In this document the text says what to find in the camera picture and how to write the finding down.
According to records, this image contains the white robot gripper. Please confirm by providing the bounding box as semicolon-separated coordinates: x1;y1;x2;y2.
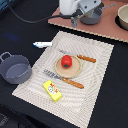
59;0;101;27

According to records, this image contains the red toy tomato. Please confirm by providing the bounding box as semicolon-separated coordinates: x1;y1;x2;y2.
61;55;72;69

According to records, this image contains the grey toy pot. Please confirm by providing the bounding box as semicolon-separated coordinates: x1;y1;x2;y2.
0;52;32;84

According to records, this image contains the grey toy saucepan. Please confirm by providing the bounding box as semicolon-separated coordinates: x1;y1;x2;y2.
80;4;115;25

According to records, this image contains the brown toy stove board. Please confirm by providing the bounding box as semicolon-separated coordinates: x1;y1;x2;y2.
49;0;128;42

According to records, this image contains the beige bowl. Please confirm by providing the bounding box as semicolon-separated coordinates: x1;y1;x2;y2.
118;4;128;30

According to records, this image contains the round wooden plate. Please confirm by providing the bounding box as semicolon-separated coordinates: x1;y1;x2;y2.
55;55;82;78

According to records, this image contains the beige woven placemat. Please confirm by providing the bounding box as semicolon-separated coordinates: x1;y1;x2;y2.
13;31;113;128

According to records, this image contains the yellow butter box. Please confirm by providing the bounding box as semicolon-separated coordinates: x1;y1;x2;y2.
43;80;62;102

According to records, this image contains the wooden handled toy knife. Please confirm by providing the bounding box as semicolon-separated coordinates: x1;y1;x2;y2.
57;49;96;63

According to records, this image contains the wooden handled toy fork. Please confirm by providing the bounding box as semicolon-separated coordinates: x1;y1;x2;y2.
43;69;84;89

